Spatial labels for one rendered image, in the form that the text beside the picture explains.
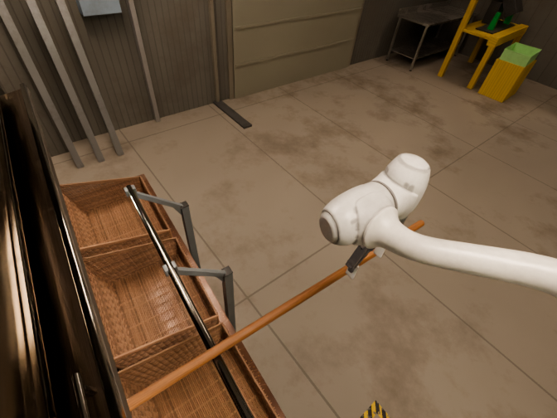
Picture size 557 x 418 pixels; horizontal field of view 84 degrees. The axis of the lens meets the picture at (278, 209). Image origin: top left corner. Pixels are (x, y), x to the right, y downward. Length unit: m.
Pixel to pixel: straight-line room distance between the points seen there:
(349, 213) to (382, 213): 0.06
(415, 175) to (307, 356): 1.75
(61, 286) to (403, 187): 0.87
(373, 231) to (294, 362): 1.71
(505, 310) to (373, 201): 2.51
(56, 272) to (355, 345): 1.90
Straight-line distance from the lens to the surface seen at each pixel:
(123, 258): 1.84
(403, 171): 0.74
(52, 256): 1.05
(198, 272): 1.30
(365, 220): 0.64
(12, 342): 0.84
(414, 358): 2.51
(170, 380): 1.00
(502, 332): 2.97
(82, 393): 0.77
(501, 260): 0.67
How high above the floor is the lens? 2.15
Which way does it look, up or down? 46 degrees down
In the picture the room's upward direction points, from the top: 6 degrees clockwise
